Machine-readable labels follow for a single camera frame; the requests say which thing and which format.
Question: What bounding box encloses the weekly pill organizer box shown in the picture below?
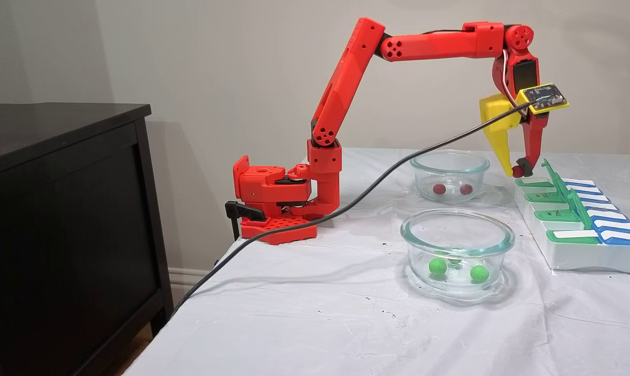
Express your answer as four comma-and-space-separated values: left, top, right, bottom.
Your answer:
514, 158, 630, 275

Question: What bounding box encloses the clear glass bowl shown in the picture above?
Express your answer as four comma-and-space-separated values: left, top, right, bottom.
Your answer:
410, 150, 492, 205
400, 209, 516, 296

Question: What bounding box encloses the white tablecloth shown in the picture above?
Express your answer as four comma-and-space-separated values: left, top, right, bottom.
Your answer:
122, 147, 630, 376

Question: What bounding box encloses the black table clamp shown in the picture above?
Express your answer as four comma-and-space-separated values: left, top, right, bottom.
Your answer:
224, 201, 267, 241

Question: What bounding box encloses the white baseboard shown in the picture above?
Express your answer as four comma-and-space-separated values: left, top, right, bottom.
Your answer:
168, 267, 215, 306

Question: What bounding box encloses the black wooden cabinet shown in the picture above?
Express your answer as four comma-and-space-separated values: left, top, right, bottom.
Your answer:
0, 103, 175, 376

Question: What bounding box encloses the camera board on yellow mount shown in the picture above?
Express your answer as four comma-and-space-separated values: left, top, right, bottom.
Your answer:
515, 83, 570, 114

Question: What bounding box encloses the black camera cable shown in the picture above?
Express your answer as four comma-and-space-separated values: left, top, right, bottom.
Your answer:
170, 102, 534, 318

